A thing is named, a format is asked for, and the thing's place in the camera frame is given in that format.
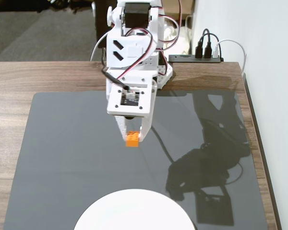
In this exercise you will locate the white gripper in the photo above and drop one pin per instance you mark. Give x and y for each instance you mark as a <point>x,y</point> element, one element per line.
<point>146,127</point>

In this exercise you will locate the orange lego block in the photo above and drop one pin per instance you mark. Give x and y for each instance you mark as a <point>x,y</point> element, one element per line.
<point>132,139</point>

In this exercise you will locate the white plate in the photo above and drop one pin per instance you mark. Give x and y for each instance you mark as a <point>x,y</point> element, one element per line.
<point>134,210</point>

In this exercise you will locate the dark grey mat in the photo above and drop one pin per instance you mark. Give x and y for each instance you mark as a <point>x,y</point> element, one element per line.
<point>74,155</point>

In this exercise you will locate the black usb hub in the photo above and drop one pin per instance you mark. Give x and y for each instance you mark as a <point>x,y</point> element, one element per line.
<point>194,60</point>

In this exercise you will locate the dark furniture piece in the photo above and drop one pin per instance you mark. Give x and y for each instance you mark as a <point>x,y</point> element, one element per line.
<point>100,24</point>

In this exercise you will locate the cardboard box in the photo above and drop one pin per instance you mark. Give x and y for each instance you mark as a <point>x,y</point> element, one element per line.
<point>180,7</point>

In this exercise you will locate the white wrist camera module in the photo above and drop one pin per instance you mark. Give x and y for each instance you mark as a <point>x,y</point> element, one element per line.
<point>115,105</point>

